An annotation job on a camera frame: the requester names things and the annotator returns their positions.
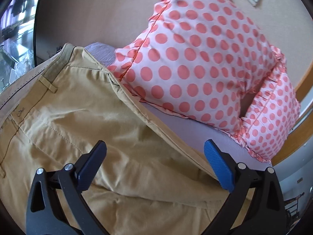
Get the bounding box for wooden headboard frame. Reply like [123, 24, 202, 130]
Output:
[272, 63, 312, 165]

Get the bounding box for lavender bed sheet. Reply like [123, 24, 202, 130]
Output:
[85, 42, 272, 171]

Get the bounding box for polka dot pillow left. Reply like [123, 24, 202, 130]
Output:
[108, 0, 276, 132]

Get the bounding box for polka dot pillow right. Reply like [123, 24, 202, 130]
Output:
[232, 63, 301, 164]

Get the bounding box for polka dot pillow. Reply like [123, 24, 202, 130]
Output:
[108, 0, 276, 132]
[232, 63, 301, 164]

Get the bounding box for khaki tan pants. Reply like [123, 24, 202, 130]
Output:
[1, 44, 229, 234]

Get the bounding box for black flat television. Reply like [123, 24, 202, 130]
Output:
[0, 0, 39, 92]

